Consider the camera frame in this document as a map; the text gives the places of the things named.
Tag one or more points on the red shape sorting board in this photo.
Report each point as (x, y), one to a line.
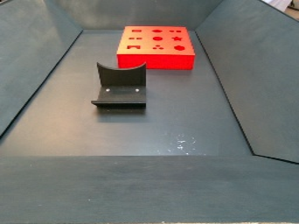
(161, 47)

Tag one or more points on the black curved stand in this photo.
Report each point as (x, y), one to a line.
(121, 87)

